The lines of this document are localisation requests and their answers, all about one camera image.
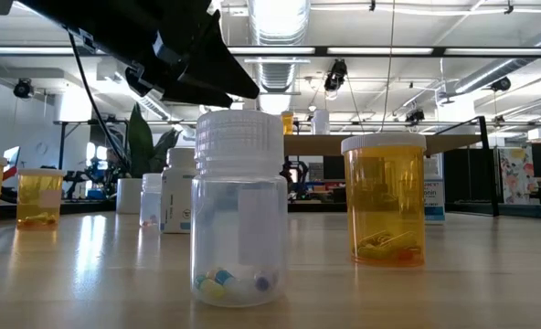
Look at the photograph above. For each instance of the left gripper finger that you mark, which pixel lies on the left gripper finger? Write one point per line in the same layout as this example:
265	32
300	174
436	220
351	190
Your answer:
193	93
225	68

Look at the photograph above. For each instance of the small amber pill bottle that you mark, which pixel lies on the small amber pill bottle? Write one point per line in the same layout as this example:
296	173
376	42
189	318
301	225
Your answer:
287	123

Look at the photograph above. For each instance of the white bottle grey-print label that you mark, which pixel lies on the white bottle grey-print label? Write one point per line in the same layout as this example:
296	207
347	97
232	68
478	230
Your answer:
177	192

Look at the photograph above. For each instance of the small clear pill bottle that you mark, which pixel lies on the small clear pill bottle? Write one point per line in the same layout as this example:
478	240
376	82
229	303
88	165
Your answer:
150	201

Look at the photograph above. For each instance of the large clear ribbed-cap bottle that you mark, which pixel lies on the large clear ribbed-cap bottle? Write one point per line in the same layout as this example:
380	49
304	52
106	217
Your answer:
238	219

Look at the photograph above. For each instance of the squat amber pill bottle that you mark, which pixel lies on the squat amber pill bottle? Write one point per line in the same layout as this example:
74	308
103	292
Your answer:
39	198

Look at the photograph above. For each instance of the large amber pill bottle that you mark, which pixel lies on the large amber pill bottle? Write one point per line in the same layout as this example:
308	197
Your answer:
385	201

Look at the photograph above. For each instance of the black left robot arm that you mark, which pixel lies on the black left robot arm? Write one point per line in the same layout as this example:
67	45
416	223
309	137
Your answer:
83	18

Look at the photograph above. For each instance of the green leafy plant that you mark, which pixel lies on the green leafy plant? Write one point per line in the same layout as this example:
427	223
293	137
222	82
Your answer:
139	141

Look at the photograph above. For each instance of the white plant pot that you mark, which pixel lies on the white plant pot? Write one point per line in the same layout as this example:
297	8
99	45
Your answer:
128	196

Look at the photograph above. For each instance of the black monitor screen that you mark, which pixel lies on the black monitor screen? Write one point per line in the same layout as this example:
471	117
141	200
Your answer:
333	167

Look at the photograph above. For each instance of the desktop computer monitor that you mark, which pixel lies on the desktop computer monitor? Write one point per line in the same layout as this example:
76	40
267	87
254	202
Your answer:
12	160

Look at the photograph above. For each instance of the black partition panel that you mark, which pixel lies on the black partition panel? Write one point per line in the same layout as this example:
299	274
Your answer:
462	176

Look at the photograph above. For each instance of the floral poster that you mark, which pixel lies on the floral poster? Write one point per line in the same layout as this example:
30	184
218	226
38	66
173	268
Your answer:
517	176

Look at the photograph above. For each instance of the silver air duct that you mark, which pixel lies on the silver air duct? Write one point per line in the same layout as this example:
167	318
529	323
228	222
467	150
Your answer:
277	18

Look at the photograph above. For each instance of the black overhead frame bar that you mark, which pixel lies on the black overhead frame bar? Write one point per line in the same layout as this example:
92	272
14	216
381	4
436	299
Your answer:
321	50

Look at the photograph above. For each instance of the black ceiling camera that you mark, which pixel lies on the black ceiling camera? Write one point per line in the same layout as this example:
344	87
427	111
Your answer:
500	83
336	75
23	88
414	115

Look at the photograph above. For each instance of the black metal stand frame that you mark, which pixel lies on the black metal stand frame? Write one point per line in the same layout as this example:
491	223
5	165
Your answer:
62	141

